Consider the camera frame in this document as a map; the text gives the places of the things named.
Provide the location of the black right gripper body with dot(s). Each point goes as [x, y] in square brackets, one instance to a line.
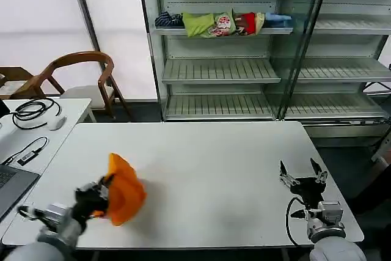
[308, 187]

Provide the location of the brown cardboard box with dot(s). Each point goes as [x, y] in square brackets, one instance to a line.
[382, 169]

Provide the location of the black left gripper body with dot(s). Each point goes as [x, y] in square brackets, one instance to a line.
[90, 201]

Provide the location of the low wooden seat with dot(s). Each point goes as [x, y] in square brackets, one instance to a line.
[18, 73]

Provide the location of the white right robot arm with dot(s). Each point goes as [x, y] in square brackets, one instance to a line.
[333, 242]

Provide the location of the brown wooden chair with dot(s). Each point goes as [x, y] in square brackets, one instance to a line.
[76, 56]

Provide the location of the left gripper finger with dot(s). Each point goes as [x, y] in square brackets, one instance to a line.
[104, 192]
[97, 183]

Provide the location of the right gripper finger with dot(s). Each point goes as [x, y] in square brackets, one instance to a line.
[285, 174]
[319, 170]

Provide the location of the slanted metal partition frame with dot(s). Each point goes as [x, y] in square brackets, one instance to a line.
[302, 44]

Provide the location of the white computer mouse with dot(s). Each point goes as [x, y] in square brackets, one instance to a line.
[58, 123]

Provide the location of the empty grey shelf rack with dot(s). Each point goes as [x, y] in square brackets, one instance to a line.
[345, 68]

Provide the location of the orange shirt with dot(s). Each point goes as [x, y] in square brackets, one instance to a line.
[125, 187]

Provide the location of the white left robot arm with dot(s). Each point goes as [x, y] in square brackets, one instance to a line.
[46, 239]

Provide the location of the white side desk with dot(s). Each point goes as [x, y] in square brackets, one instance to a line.
[73, 108]

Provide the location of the grey shelf rack with clothes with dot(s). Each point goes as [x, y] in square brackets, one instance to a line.
[220, 68]

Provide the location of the black slanted pillar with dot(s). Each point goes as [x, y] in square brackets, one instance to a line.
[84, 7]

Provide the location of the grey laptop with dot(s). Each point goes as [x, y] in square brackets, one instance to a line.
[15, 184]

